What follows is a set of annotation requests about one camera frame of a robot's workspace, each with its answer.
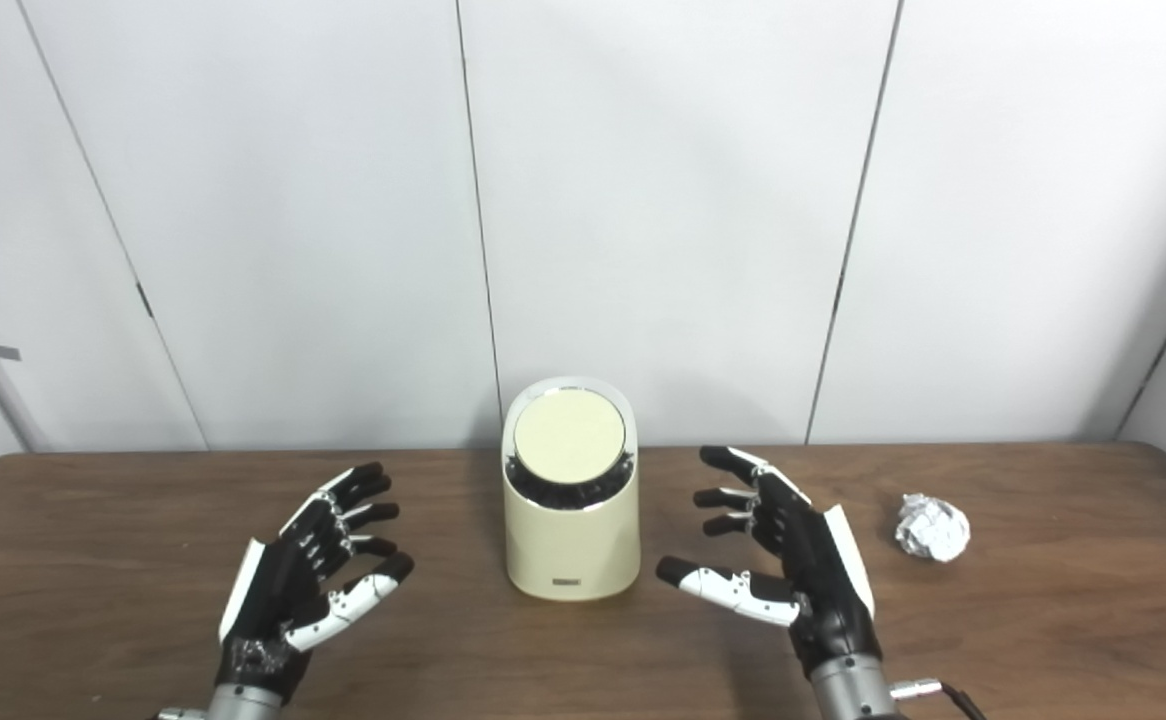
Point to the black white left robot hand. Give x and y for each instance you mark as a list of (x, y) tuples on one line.
[(273, 590)]

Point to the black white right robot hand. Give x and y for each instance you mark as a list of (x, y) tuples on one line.
[(818, 580)]

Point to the white paper ball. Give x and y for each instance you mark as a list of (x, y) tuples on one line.
[(931, 528)]

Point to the cream-colored bin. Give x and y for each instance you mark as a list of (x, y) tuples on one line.
[(571, 545)]

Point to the round cream bin lid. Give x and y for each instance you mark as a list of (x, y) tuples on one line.
[(569, 435)]

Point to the black wall panel clip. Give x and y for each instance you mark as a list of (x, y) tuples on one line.
[(145, 300)]

